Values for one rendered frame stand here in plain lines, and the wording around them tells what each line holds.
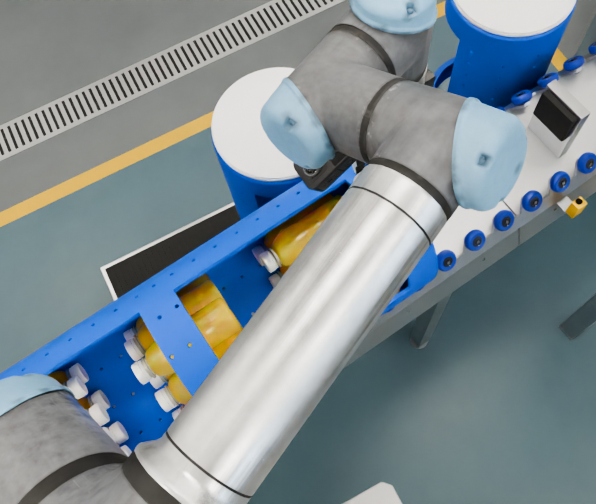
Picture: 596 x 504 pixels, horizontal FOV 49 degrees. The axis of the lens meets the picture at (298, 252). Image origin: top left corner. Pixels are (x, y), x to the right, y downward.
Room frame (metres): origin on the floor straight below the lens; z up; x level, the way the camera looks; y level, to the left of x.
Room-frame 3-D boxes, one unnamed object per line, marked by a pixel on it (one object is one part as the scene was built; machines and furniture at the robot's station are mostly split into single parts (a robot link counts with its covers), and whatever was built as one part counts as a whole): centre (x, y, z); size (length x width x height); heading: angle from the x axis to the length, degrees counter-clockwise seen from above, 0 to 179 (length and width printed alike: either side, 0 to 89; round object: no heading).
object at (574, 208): (0.52, -0.58, 0.92); 0.08 x 0.03 x 0.05; 24
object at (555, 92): (0.66, -0.58, 1.00); 0.10 x 0.04 x 0.15; 24
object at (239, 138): (0.77, -0.01, 1.03); 0.28 x 0.28 x 0.01
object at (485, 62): (1.00, -0.59, 0.59); 0.28 x 0.28 x 0.88
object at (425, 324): (0.48, -0.35, 0.31); 0.06 x 0.06 x 0.63; 24
